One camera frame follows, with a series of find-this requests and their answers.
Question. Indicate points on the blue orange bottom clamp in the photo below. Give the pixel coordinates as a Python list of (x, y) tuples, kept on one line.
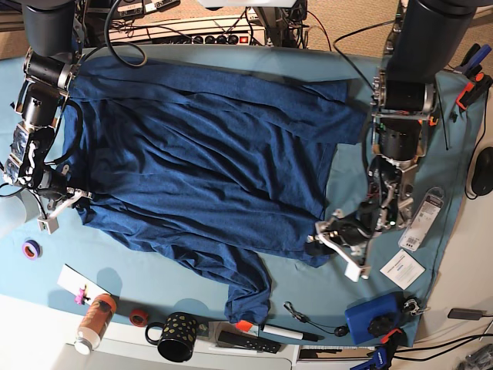
[(383, 354)]

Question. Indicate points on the clear blister pack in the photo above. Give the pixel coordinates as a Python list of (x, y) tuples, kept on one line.
[(424, 217)]

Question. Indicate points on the black mug yellow dots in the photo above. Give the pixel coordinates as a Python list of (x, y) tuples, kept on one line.
[(177, 337)]

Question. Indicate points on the black computer mouse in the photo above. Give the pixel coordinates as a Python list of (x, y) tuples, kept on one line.
[(482, 180)]

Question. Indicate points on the black adapter block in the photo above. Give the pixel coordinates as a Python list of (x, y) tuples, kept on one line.
[(465, 314)]

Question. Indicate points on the pink small clip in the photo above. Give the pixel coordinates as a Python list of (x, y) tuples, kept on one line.
[(82, 297)]

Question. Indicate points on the black zip tie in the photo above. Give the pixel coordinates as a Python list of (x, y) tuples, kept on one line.
[(445, 131)]

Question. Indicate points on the purple tape roll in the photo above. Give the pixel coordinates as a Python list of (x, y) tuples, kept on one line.
[(31, 249)]

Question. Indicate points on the red cube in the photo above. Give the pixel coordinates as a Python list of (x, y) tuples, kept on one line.
[(244, 326)]

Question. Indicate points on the dark blue t-shirt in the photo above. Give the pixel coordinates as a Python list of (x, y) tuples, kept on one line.
[(208, 168)]

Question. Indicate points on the blue spring clamp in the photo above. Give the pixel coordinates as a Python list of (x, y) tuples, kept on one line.
[(475, 55)]

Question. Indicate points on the blue box with knob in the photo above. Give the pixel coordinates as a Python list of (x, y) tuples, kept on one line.
[(375, 318)]

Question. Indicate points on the black remote control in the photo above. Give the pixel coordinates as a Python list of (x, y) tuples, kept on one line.
[(249, 342)]

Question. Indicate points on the white paper card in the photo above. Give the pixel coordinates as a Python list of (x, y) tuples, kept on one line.
[(402, 269)]

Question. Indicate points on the red tape roll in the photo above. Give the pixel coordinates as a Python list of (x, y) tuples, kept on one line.
[(139, 318)]

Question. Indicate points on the white black marker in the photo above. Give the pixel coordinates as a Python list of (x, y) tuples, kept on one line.
[(288, 333)]

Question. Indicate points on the translucent plastic cup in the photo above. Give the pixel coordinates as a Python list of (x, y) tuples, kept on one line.
[(13, 214)]

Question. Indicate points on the orange black bar clamp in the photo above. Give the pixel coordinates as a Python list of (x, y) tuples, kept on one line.
[(474, 89)]

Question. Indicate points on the black orange utility knife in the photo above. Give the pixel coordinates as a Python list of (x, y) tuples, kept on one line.
[(433, 121)]

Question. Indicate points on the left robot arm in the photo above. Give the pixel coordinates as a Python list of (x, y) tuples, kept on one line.
[(405, 97)]

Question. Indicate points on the carabiner with black lanyard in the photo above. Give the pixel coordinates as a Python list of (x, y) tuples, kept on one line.
[(339, 331)]

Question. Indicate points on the white paper strip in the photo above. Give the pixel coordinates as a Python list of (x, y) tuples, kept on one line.
[(76, 283)]

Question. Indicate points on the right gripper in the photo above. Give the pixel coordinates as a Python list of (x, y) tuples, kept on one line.
[(55, 188)]

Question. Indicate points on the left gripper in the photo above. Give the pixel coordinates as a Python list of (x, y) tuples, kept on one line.
[(353, 231)]

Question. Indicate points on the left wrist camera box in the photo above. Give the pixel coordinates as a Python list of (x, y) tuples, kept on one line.
[(355, 272)]

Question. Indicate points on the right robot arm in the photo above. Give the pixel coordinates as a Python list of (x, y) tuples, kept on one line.
[(56, 32)]

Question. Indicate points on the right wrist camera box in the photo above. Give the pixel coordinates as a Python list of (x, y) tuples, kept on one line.
[(49, 224)]

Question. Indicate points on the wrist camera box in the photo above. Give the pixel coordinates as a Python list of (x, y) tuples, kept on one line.
[(49, 224), (355, 272)]

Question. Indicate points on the orange plastic bottle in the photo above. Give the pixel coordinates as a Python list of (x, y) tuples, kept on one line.
[(93, 326)]

